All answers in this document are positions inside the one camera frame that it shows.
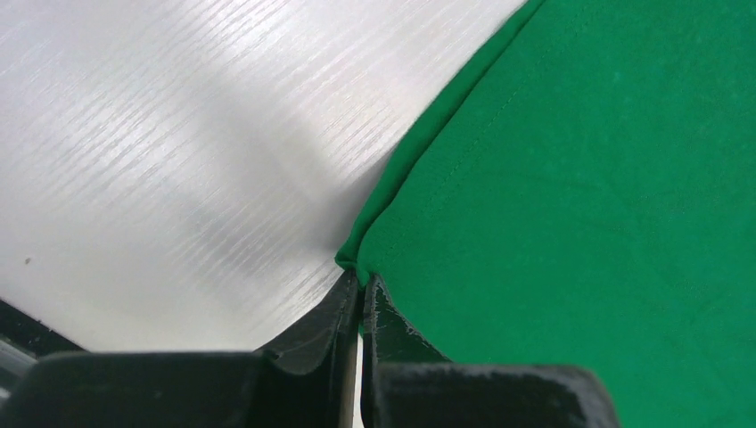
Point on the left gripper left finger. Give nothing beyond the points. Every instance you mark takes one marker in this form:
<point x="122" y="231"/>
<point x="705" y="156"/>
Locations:
<point x="304" y="377"/>

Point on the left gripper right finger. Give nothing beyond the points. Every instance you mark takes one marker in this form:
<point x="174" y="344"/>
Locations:
<point x="407" y="382"/>

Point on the green t shirt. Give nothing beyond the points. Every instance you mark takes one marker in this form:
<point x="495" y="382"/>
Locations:
<point x="583" y="192"/>

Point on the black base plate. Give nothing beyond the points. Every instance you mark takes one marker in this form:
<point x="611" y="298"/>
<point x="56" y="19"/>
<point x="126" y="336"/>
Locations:
<point x="30" y="336"/>

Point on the aluminium frame rail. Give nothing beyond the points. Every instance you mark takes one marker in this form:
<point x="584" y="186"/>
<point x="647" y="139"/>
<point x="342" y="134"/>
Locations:
<point x="14" y="364"/>

